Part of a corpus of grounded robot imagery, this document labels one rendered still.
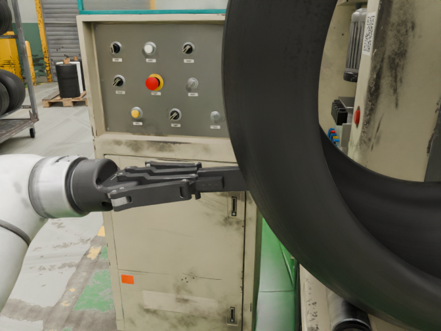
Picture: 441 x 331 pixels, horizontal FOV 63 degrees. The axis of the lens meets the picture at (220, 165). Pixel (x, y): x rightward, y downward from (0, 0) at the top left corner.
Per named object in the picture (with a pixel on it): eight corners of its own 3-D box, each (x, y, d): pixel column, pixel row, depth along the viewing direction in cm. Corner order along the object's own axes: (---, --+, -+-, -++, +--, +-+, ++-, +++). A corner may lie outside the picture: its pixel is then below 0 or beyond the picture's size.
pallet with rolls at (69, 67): (61, 95, 719) (55, 55, 692) (102, 94, 731) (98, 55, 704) (43, 107, 607) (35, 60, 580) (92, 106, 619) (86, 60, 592)
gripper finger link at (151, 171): (128, 195, 51) (131, 191, 52) (204, 191, 49) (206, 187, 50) (122, 169, 50) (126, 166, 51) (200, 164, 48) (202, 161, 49)
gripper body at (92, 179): (62, 171, 46) (128, 167, 44) (94, 152, 54) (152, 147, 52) (76, 223, 49) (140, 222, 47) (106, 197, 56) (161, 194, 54)
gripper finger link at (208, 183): (185, 177, 47) (178, 186, 44) (223, 175, 46) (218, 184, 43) (187, 188, 48) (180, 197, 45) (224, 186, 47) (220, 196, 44)
